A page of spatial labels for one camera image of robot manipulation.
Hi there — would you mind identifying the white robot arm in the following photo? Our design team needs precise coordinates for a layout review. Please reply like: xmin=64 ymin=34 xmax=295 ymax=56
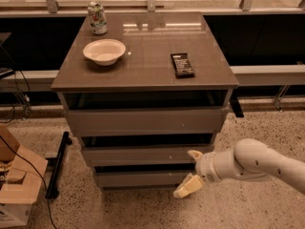
xmin=173 ymin=138 xmax=305 ymax=198

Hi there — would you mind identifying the black rear stand leg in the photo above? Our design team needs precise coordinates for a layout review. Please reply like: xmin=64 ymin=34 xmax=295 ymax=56
xmin=230 ymin=91 xmax=244 ymax=117

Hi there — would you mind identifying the black cable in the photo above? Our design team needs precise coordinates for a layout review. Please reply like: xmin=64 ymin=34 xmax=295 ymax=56
xmin=0 ymin=135 xmax=59 ymax=229

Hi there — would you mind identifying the grey top drawer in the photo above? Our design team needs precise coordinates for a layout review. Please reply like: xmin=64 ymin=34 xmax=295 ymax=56
xmin=66 ymin=108 xmax=228 ymax=137

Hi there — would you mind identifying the cardboard box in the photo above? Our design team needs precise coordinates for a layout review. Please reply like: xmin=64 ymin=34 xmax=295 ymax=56
xmin=0 ymin=125 xmax=48 ymax=228

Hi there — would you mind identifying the black metal stand leg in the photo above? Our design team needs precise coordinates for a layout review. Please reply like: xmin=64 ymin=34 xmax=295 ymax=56
xmin=46 ymin=132 xmax=72 ymax=199

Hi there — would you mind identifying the grey bottom drawer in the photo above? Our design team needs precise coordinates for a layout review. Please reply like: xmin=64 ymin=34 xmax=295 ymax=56
xmin=93 ymin=171 xmax=190 ymax=188

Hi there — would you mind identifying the grey drawer cabinet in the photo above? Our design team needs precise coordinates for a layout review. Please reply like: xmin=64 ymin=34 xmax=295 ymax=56
xmin=51 ymin=12 xmax=238 ymax=176

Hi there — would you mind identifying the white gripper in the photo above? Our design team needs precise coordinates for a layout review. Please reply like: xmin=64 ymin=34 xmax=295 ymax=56
xmin=173 ymin=150 xmax=221 ymax=198

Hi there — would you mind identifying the black snack bar wrapper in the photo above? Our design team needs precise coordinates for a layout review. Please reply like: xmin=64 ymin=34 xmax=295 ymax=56
xmin=171 ymin=53 xmax=194 ymax=78

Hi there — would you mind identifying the grey middle drawer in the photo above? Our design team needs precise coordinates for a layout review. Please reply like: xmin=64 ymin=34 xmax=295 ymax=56
xmin=82 ymin=144 xmax=214 ymax=166

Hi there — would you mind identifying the grey drawer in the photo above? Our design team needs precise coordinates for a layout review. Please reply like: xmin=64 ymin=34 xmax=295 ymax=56
xmin=66 ymin=108 xmax=228 ymax=137
xmin=93 ymin=171 xmax=190 ymax=188
xmin=82 ymin=144 xmax=214 ymax=166

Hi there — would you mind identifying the white paper bowl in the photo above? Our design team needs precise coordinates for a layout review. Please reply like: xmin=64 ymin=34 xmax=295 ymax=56
xmin=83 ymin=39 xmax=126 ymax=66

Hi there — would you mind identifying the green white soda can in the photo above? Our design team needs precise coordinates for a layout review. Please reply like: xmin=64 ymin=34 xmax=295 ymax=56
xmin=88 ymin=1 xmax=107 ymax=35

